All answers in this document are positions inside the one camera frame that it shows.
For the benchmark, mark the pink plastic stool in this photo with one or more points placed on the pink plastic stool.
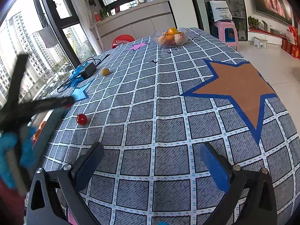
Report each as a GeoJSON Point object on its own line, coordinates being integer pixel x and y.
{"type": "Point", "coordinates": [226, 32]}

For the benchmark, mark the black power adapter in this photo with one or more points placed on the black power adapter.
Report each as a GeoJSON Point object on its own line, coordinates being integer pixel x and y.
{"type": "Point", "coordinates": [88, 70]}

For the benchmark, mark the clear glass fruit bowl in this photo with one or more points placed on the clear glass fruit bowl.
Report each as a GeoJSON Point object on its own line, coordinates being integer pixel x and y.
{"type": "Point", "coordinates": [171, 38]}

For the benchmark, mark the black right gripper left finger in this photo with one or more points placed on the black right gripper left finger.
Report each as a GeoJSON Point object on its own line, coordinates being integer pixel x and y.
{"type": "Point", "coordinates": [43, 203]}

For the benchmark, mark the far tan longan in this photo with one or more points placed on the far tan longan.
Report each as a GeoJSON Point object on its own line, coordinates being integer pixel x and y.
{"type": "Point", "coordinates": [105, 72]}

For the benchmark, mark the white paper bag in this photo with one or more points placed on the white paper bag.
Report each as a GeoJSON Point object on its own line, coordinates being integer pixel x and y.
{"type": "Point", "coordinates": [220, 10]}

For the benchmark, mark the white cabinet counter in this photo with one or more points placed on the white cabinet counter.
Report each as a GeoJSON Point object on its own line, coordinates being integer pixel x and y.
{"type": "Point", "coordinates": [139, 22]}

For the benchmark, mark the red round stool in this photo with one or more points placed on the red round stool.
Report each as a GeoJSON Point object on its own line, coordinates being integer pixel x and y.
{"type": "Point", "coordinates": [122, 39]}

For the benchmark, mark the red cherry tomato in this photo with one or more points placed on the red cherry tomato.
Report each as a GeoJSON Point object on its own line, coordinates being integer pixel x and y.
{"type": "Point", "coordinates": [81, 119]}

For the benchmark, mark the white tray with green rim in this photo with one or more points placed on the white tray with green rim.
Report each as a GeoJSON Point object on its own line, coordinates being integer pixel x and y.
{"type": "Point", "coordinates": [52, 118]}

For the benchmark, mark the small white step stool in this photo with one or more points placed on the small white step stool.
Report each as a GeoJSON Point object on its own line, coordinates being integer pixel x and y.
{"type": "Point", "coordinates": [260, 43]}

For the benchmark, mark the blue gloved left hand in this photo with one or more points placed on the blue gloved left hand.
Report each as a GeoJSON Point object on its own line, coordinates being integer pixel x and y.
{"type": "Point", "coordinates": [28, 157]}

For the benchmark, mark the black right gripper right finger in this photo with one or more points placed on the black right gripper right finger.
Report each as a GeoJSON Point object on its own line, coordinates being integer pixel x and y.
{"type": "Point", "coordinates": [260, 204]}

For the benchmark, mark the wall mounted television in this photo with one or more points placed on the wall mounted television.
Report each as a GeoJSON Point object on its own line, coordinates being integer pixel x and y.
{"type": "Point", "coordinates": [279, 9]}

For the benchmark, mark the checkered blue tablecloth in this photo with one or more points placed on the checkered blue tablecloth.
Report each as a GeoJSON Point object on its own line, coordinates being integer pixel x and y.
{"type": "Point", "coordinates": [152, 114]}

